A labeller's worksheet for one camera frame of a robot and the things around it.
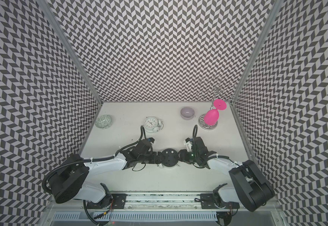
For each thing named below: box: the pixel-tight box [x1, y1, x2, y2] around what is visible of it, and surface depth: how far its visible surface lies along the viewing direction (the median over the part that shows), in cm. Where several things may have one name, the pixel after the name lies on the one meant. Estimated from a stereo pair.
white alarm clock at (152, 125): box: [143, 116, 164, 133], surface depth 102 cm
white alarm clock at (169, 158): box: [160, 148, 179, 169], surface depth 84 cm
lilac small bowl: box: [180, 106, 195, 121], surface depth 107 cm
